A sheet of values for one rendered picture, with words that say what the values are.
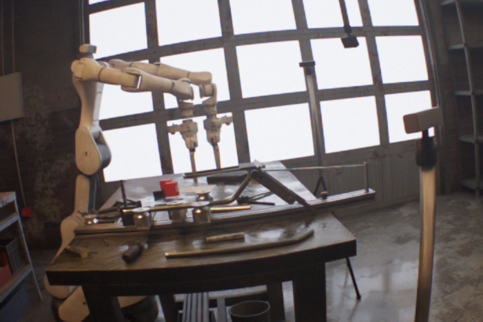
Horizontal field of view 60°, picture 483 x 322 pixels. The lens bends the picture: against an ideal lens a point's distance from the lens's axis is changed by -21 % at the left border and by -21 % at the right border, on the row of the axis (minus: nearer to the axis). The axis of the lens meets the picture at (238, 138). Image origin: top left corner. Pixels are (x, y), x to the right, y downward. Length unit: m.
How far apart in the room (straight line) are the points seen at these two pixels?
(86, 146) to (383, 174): 3.02
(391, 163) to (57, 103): 3.16
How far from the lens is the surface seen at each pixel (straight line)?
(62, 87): 4.56
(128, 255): 1.19
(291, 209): 1.43
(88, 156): 2.52
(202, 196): 1.51
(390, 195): 4.82
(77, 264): 1.24
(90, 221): 1.57
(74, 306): 2.67
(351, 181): 4.66
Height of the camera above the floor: 1.24
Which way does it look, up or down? 5 degrees down
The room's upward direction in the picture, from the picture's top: 7 degrees counter-clockwise
